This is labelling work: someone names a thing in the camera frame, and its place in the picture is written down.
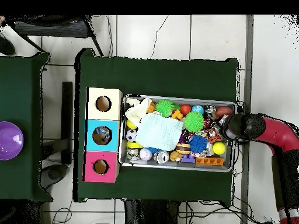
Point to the orange striped tiger plush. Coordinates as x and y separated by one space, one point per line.
214 136

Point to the orange toy building block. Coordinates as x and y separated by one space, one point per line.
209 161
176 114

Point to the mint green cloth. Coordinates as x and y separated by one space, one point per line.
158 131

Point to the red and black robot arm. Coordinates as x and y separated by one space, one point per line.
254 128

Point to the silver mesh bin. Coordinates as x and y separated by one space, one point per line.
170 166

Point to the wooden box with three holes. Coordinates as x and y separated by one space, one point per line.
114 107

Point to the green spiky rubber ball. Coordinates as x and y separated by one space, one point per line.
194 121
164 108

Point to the yellow ball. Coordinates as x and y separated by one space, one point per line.
219 148

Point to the blue spiky rubber ball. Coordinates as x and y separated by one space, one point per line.
198 144

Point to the dark green tablecloth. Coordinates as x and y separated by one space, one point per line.
18 93
151 77

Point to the white toy baseball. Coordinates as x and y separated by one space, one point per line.
145 154

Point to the cream cloth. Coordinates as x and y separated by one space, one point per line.
136 110

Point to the black and white soccer ball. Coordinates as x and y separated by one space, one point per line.
130 135

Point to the black chair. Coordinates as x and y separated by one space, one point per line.
51 29

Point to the purple bowl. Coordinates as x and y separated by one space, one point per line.
10 141

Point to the person's black shoe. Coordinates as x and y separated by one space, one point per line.
6 45

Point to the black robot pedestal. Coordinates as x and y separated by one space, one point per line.
149 214

